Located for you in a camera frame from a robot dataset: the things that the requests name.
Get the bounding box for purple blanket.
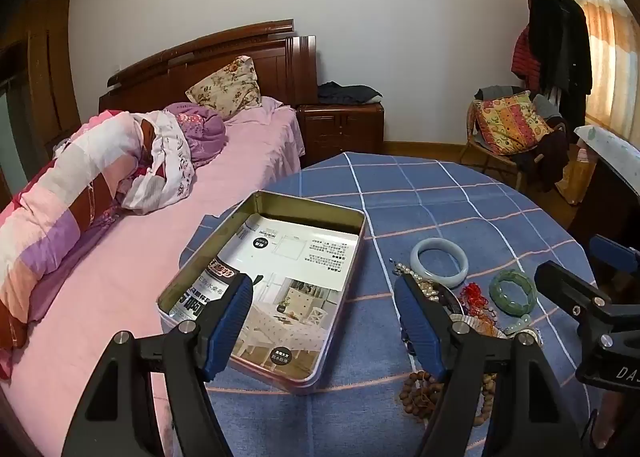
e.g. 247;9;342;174
162;102;229;168

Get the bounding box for printed paper leaflet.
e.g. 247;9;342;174
167;215;360;383

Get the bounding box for black hanging coat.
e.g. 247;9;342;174
528;0;594;126

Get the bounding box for wooden bed headboard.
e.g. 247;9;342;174
98;19;318;114

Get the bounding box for rectangular metal tin box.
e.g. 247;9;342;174
156;190;367;395

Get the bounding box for red string bracelet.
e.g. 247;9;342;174
457;282;497;318

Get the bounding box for wooden bed with pink sheet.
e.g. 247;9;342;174
0;97;306;457

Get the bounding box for pink patchwork quilt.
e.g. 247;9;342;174
0;109;197;379

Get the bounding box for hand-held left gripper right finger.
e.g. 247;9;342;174
394;273;571;457

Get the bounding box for pearl necklace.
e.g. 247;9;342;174
390;259;451;305

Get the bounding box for red hanging jacket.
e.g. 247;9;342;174
511;0;547;88

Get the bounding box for floral pillow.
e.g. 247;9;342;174
185;55;263;120

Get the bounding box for person's right hand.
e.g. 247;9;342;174
591;388;640;457

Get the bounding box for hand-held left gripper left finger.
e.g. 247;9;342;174
62;273;256;457

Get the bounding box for dark clothes pile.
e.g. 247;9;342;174
519;121;572;194

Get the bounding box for green jade bangle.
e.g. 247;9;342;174
489;269;537;314

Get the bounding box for pale jade bangle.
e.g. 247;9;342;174
410;238;470;288

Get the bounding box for pale green bead bracelet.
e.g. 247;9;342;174
502;313;534;336

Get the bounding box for wooden bead bracelet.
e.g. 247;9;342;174
399;371;496;427

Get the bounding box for pale patterned table cover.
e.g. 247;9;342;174
573;124;640;178

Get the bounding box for metal watch band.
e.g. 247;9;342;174
449;312;544;344

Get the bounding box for wooden wardrobe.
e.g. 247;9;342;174
0;0;84;188

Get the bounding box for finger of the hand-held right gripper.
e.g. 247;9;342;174
588;235;640;283
534;260;640;338

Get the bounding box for wooden nightstand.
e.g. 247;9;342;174
296;102;386;170

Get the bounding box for blue checked tablecloth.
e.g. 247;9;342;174
179;152;601;457

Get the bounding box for colourful patterned cushion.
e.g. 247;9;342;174
472;91;554;156

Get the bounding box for wicker chair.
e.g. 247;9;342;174
459;86;572;188

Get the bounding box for orange patterned curtain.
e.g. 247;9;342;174
529;0;640;150

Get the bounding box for dark folded clothes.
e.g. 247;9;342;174
316;82;384;106

